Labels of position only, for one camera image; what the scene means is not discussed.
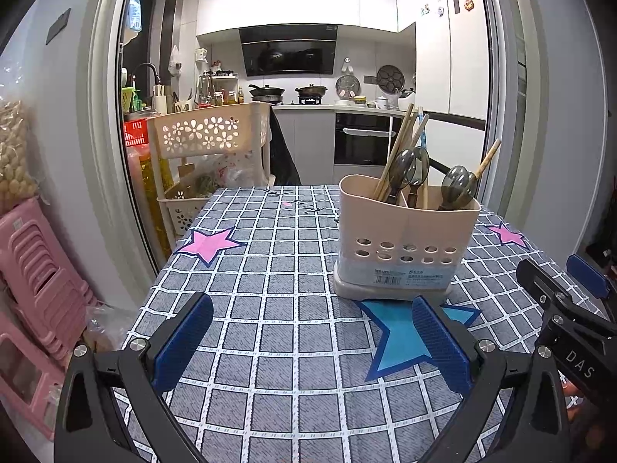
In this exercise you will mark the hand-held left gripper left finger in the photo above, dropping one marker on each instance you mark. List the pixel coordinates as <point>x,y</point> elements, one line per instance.
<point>185,342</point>

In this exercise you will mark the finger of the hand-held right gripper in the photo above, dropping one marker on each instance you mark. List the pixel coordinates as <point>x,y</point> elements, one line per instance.
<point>585,275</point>
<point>544,289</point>

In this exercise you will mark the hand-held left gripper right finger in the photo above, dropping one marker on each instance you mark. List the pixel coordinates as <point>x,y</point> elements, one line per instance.
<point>441,347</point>

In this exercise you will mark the beige plastic utensil holder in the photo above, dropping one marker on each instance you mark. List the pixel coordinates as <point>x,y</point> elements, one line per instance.
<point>405,231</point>

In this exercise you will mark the light patterned wooden chopstick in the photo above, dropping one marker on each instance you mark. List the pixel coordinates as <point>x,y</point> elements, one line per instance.
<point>487,156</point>

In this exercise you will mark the brown wooden chopstick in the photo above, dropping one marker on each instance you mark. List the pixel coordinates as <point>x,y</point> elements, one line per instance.
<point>424,123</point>
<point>400,137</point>

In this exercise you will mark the blue patterned chopstick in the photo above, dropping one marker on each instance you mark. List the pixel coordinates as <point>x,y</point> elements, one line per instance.
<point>421,116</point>

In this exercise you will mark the clear plastic bag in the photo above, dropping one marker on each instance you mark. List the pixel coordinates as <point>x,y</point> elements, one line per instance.
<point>103,328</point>

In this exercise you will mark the grey checkered star tablecloth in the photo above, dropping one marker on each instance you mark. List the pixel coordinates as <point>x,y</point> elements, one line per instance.
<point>279,299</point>

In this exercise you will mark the stack of pink plastic stools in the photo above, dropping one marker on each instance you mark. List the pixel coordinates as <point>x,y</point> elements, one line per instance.
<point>38,289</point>

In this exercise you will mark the yellow oil bottle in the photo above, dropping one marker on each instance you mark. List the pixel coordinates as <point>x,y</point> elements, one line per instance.
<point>144,178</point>

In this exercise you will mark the beige flower-cutout trolley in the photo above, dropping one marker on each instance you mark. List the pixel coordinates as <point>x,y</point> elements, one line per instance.
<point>207,132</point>

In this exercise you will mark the red plastic basket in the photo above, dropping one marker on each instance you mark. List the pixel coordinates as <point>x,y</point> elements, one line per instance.
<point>135,134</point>

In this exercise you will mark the black built-in oven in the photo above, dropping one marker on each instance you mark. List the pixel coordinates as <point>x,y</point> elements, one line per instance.
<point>364,140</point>

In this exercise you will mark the grey kitchen counter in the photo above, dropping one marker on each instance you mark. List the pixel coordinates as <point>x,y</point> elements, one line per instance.
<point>313,135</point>

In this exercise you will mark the green plastic basket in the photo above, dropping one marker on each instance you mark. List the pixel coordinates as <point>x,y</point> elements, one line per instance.
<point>127,100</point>

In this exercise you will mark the white refrigerator with magnets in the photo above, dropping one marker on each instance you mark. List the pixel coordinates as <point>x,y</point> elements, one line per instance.
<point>448,58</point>

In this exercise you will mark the clear bag of nuts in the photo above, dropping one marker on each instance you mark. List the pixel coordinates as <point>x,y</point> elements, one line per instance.
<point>14,154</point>

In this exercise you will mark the black wok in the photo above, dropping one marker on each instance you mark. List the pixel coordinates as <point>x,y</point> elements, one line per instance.
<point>266,91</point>

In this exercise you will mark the black kitchen faucet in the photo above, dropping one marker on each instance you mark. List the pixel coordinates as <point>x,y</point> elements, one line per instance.
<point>147,68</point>

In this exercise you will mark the round grey steamer rack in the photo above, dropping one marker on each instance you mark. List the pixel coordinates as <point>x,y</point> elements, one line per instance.
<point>347,87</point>

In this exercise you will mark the black lidded pot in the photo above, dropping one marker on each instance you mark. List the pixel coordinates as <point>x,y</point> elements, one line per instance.
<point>311,91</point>

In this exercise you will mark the black range hood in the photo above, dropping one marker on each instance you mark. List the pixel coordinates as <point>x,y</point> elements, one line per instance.
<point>289,50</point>

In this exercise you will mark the white upper cabinets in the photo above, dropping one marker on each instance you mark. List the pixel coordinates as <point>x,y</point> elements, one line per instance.
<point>289,5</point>

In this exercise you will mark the round black wall tray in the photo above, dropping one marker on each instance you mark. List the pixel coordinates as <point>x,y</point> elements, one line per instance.
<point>390,78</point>

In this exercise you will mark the dark wall switch panel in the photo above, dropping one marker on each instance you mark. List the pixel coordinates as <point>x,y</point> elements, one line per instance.
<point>59,25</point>

